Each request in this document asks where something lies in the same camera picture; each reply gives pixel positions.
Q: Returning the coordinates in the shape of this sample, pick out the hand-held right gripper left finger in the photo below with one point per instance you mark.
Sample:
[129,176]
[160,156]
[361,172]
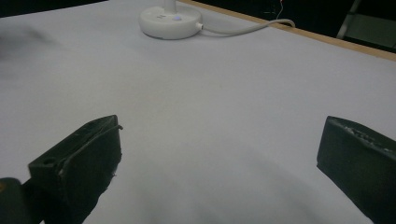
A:
[84,161]

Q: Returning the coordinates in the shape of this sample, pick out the grey metal stand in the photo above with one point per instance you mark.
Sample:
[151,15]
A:
[369,26]

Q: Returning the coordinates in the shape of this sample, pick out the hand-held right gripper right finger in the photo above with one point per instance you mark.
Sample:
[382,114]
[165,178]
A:
[358,161]

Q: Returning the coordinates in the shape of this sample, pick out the white round lamp base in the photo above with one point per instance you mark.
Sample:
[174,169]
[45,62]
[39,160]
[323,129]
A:
[169,21]

